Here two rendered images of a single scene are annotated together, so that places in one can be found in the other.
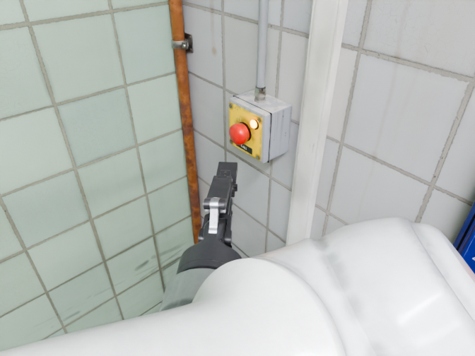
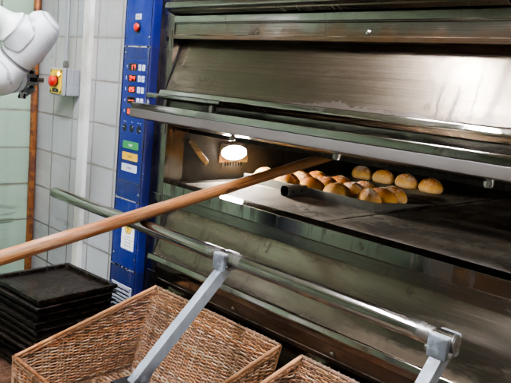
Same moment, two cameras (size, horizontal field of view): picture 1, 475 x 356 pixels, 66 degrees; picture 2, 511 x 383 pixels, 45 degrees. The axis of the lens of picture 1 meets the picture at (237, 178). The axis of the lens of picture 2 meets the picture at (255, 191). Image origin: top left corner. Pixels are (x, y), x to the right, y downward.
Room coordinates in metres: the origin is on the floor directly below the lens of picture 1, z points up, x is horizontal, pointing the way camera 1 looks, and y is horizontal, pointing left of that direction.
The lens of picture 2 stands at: (-1.78, -0.59, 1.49)
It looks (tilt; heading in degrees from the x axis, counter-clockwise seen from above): 9 degrees down; 355
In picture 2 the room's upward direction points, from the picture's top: 6 degrees clockwise
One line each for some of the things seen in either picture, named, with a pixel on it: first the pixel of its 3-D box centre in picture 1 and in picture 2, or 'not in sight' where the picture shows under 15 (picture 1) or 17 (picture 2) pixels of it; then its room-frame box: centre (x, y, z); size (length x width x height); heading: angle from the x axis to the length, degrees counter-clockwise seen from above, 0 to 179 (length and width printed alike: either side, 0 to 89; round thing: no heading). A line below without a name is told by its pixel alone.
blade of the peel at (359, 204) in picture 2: not in sight; (336, 188); (0.28, -1.04, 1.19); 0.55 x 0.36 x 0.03; 42
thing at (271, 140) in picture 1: (258, 126); (64, 81); (0.62, -0.04, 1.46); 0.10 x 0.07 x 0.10; 41
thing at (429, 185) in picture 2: not in sight; (430, 185); (0.48, -1.45, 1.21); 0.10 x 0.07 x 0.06; 38
